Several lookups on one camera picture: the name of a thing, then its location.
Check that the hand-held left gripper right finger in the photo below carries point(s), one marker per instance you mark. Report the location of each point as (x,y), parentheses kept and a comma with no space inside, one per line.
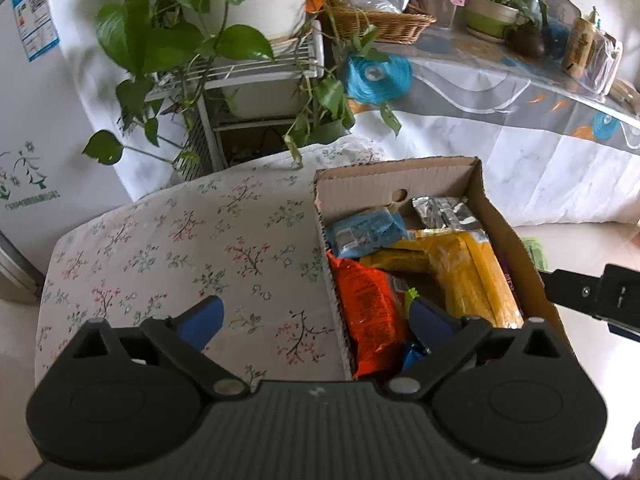
(430,322)

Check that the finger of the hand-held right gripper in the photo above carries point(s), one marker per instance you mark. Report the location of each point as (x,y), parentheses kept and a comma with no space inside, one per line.
(575,290)

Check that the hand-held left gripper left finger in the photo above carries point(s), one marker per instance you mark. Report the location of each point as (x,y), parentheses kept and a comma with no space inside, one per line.
(200,322)

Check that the green snack packet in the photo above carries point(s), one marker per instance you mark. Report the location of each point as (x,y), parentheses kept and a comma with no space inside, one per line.
(411,296)

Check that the dark blue snack packet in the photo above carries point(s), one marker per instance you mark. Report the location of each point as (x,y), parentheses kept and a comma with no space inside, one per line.
(414,357)

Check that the orange snack packet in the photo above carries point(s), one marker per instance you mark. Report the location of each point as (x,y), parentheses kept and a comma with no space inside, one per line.
(370,315)

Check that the large yellow snack packet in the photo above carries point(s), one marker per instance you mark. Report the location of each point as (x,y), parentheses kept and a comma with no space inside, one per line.
(470,275)

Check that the light blue snack packet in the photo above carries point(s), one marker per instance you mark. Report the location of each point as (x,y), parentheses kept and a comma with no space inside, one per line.
(367,232)

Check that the silver snack packet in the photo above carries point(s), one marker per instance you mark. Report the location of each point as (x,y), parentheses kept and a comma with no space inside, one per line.
(445,212)

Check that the cardboard box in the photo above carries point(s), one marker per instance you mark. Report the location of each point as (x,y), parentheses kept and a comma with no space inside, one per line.
(350,185)

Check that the light green plastic bag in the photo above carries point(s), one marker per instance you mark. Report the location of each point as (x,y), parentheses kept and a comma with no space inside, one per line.
(536,255)

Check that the floral tablecloth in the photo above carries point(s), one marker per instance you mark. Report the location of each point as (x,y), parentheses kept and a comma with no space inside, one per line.
(175,240)

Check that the table with white cloth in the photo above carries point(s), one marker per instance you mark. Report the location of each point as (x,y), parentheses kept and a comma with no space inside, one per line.
(500,150)

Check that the clear plastic bag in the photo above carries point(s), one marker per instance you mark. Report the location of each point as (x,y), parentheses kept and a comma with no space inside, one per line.
(602,62)

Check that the small white plant pot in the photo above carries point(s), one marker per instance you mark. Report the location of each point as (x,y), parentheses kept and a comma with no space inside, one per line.
(265,97)

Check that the beige bottle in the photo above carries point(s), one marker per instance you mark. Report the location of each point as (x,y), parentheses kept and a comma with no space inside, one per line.
(577,45)

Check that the blue ribbon roll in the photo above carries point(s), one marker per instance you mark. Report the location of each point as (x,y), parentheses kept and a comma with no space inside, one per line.
(377,77)

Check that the brown teapot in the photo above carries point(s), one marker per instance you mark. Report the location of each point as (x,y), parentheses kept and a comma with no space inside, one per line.
(525,42)

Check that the white refrigerator with tree print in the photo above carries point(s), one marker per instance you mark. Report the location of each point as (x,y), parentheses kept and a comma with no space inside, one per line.
(45,110)

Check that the pothos plant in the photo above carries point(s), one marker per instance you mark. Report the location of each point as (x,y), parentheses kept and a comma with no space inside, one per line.
(150,45)

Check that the green and white plant pot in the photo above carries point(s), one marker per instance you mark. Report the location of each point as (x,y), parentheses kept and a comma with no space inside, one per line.
(487,17)

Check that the wicker basket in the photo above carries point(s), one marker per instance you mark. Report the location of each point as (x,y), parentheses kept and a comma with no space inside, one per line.
(390,25)

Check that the pink lidded container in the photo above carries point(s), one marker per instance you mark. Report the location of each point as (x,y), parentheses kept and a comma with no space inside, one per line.
(440,5)

